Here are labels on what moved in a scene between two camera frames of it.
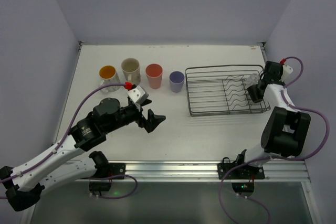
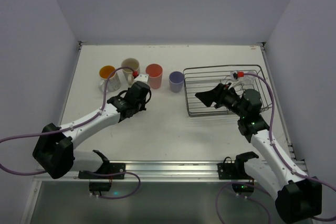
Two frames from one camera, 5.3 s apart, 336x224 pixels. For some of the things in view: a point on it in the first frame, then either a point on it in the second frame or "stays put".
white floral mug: [108, 75] stays put
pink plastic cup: [154, 72] stays put
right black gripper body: [261, 84] -> [220, 96]
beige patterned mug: [130, 67] stays put
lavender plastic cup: [177, 79] stays put
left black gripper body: [143, 116] -> [143, 102]
